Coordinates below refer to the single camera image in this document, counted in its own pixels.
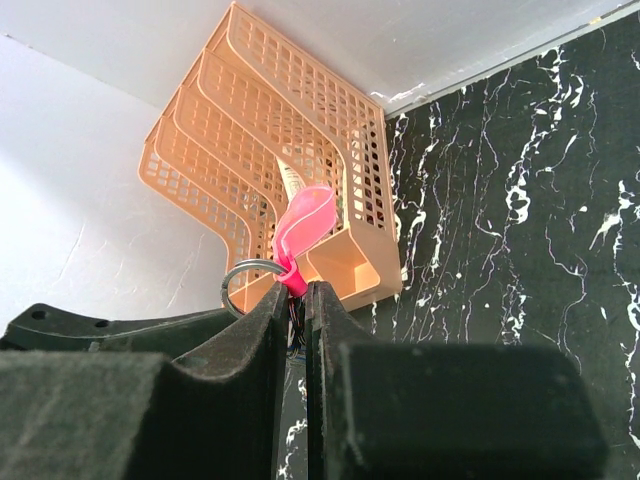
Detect orange perforated file organizer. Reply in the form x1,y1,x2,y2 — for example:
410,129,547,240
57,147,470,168
139,4,402,310

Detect pink lanyard strap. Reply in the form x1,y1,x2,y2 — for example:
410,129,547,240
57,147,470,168
221,184,337,317

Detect white packaged card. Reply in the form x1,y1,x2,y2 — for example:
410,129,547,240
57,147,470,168
277,158,306,202

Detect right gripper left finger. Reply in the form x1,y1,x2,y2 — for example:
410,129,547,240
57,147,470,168
1,286,288,479

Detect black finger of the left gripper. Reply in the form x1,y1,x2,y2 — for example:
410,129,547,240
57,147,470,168
1,303,236,351

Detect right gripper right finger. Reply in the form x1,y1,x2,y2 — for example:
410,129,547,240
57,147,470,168
304,282,608,479

